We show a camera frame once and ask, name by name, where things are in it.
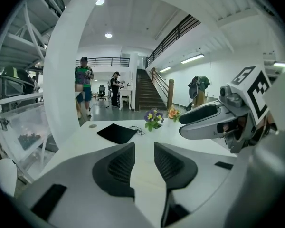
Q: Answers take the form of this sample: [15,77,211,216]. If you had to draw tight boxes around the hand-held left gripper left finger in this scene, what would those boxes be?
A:
[13,142,157,228]

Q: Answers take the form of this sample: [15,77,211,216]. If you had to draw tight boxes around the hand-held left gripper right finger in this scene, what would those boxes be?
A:
[153,142,238,228]

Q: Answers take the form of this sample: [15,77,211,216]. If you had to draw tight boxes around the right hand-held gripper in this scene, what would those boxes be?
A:
[179,65,278,154]

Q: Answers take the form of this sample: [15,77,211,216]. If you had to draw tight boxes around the orange potted flowers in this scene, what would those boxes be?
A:
[168,104,182,123]

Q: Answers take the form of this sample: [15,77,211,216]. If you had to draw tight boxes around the white square table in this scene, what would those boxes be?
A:
[33,118,239,199]

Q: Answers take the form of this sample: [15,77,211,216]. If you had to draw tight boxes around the purple potted flowers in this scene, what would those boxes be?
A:
[144,107,165,133]

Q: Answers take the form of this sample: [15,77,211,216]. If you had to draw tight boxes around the black cloth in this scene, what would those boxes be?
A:
[95,123,139,145]

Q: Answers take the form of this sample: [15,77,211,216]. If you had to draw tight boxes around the dark wooden staircase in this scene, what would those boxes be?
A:
[135,67,175,112]

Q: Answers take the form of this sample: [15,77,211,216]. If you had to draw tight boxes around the round white side table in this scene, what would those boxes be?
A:
[0,157,18,199]

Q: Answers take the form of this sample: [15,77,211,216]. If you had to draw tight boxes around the white ornate table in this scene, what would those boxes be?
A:
[118,89,133,111]

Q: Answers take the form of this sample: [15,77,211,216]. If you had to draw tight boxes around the clear plastic storage bin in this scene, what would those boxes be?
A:
[0,102,54,152]

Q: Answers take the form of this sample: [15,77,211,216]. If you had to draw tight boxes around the black office chair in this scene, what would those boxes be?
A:
[97,84,108,102]

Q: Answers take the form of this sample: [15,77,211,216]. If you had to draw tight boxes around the black mezzanine railing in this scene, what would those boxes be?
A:
[74,14,201,69]

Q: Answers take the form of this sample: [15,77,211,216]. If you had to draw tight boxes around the dark green helmet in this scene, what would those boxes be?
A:
[0,65,36,97]

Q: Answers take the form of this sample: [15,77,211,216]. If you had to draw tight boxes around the white metal shelving rack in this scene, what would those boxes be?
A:
[0,0,67,183]

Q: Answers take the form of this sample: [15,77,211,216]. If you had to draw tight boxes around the black backpack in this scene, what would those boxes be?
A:
[43,0,66,18]

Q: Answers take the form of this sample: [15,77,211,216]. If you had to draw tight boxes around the thin wire eyeglasses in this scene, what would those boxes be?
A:
[129,125,147,137]

